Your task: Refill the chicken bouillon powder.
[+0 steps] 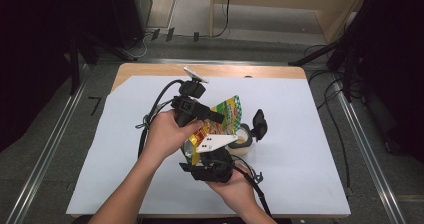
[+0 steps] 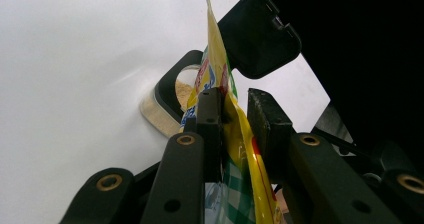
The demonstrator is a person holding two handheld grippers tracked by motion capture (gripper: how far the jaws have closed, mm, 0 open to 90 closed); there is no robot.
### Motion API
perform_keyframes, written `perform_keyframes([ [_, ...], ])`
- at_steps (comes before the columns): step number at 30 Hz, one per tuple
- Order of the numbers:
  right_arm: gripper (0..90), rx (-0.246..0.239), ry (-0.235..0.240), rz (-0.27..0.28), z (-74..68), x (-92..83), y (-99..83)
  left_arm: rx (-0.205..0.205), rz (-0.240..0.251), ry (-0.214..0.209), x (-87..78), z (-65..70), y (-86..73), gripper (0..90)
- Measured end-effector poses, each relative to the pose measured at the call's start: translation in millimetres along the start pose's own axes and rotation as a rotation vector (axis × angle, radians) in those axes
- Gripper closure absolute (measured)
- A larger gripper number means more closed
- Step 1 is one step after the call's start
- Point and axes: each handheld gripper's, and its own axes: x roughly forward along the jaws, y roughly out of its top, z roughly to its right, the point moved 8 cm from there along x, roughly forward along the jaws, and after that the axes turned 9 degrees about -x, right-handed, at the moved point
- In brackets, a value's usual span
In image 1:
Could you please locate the yellow green spout pouch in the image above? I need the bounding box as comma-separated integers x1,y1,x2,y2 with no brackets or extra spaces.
180,94,243,167

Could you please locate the black curtain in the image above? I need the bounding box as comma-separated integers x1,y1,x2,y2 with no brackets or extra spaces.
346,0,424,164
0,0,113,152

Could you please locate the short metal floor rail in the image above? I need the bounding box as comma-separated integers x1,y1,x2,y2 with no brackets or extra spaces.
99,57,292,67

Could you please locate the white paper sheet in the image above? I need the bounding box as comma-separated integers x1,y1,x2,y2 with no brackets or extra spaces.
65,75,352,218

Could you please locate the black floor cable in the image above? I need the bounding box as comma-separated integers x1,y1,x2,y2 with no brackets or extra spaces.
306,68,352,189

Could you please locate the black metal stand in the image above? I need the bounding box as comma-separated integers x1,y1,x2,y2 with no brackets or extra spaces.
67,29,135,96
288,33,365,102

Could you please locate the dark equipment cabinet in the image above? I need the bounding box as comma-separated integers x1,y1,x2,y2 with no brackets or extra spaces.
107,0,153,51

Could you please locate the left hand-held gripper cable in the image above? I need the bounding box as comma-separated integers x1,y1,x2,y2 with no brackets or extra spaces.
134,79,185,159

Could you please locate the person's left hand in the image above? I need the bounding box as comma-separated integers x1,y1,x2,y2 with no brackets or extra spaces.
137,109,204,167

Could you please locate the person's right hand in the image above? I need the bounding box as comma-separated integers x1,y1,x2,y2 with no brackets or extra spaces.
204,171,260,216

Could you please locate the clear jar with black lid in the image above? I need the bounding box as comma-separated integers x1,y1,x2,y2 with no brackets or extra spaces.
227,108,269,158

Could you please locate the black hanging cable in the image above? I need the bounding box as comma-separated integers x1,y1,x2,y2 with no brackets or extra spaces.
212,0,234,39

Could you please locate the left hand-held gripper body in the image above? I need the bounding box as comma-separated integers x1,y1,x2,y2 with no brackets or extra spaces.
170,66,213,128

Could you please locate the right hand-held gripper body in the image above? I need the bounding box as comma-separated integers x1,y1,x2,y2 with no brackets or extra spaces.
189,133,239,184

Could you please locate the white floor cable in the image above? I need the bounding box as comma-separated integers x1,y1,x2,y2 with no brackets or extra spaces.
132,33,150,59

